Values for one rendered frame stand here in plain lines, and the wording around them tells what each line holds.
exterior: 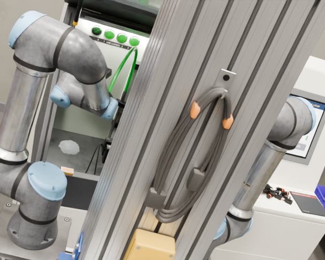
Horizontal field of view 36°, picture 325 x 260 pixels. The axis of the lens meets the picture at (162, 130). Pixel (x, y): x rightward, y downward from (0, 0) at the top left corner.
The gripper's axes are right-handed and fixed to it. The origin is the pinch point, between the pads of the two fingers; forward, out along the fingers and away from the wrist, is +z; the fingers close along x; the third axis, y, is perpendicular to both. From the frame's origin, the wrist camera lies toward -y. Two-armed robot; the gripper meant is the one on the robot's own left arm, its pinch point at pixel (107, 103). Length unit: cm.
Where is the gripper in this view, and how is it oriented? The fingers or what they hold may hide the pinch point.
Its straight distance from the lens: 199.7
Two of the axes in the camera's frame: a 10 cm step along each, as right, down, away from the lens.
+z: 1.9, 4.5, 8.7
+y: -4.0, 8.4, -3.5
